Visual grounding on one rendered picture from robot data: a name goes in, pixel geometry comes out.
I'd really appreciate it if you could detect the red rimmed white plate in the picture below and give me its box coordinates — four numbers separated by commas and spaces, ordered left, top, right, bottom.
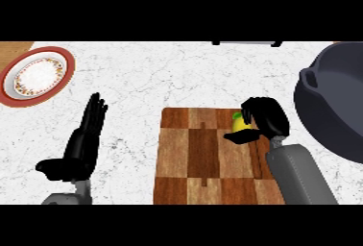
0, 45, 76, 109

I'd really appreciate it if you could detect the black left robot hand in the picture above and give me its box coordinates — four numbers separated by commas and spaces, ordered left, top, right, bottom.
34, 92, 109, 184

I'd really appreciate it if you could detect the dark grey pot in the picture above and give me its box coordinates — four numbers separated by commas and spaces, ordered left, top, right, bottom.
292, 41, 363, 164

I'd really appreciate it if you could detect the brown woven placemat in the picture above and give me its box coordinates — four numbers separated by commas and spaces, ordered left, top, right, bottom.
0, 41, 37, 72

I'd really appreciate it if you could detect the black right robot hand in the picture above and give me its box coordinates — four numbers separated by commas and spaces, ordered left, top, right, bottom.
223, 96, 292, 145

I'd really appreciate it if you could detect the pale appliance with black feet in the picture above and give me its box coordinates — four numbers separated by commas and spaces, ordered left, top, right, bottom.
209, 41, 284, 48

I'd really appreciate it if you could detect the yellow lemon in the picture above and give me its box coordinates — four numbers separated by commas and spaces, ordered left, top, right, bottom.
231, 111, 253, 135

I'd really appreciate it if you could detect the brown wooden cutting board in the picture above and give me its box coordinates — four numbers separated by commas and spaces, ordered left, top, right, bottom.
152, 107, 286, 206

